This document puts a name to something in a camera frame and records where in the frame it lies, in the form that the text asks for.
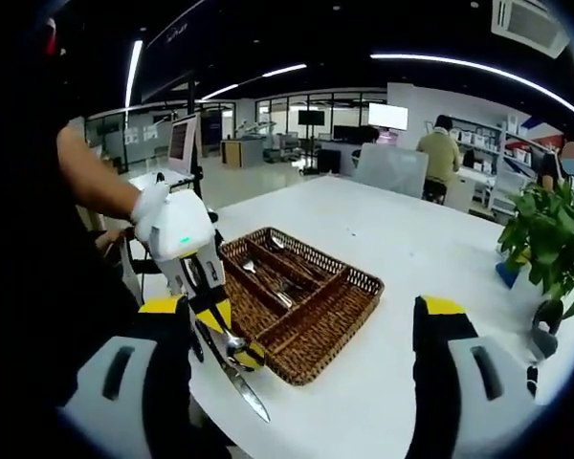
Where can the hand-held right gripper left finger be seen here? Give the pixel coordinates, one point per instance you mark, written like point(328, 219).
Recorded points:
point(91, 397)

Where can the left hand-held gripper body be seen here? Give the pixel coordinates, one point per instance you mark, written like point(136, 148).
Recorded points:
point(182, 225)

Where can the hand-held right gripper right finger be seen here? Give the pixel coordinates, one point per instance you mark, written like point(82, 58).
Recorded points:
point(507, 406)

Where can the steel spoon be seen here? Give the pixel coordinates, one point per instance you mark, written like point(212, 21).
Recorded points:
point(277, 244)
point(234, 346)

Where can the brown wooden chopstick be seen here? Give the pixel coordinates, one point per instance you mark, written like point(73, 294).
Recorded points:
point(282, 346)

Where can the steel knife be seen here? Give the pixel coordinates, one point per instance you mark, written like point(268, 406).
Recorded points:
point(253, 397)

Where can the steel fork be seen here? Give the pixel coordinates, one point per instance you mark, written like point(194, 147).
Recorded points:
point(249, 265)
point(287, 299)

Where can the brown wicker storage tray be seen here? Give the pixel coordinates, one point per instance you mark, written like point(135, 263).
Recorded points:
point(325, 334)

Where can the white storage shelf with boxes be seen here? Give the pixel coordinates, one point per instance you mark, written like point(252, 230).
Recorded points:
point(483, 138)

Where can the black laptop stand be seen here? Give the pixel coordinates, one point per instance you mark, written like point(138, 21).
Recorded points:
point(200, 184)

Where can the black and grey device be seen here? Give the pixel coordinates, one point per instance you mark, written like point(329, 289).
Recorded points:
point(545, 342)

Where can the wooden grey cabinet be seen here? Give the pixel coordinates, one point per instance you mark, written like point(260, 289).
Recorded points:
point(241, 154)

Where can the person's black clothed torso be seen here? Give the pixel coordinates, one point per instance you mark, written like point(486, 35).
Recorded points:
point(38, 287)

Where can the blue cloth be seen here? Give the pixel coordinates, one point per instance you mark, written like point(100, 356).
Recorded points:
point(507, 276)

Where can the black monitor on stand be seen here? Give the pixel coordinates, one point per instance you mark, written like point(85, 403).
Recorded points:
point(311, 117)

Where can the black hanging ceiling sign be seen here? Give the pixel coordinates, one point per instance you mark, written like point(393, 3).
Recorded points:
point(172, 48)

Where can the green plant in white pot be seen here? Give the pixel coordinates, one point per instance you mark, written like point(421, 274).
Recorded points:
point(550, 229)

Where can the black desk monitor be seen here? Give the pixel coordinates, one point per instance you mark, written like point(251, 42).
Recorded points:
point(346, 133)

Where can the white mesh office chair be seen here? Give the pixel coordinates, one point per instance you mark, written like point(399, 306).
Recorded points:
point(504, 191)

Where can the translucent white chair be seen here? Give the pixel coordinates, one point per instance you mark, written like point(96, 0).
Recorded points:
point(392, 169)

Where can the bright white screen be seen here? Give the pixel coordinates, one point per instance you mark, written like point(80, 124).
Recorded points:
point(387, 116)

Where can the long curved ceiling light strip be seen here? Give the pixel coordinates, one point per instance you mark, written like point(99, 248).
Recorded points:
point(459, 59)

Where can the ceiling air conditioner vent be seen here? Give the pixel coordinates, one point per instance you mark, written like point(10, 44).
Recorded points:
point(526, 24)

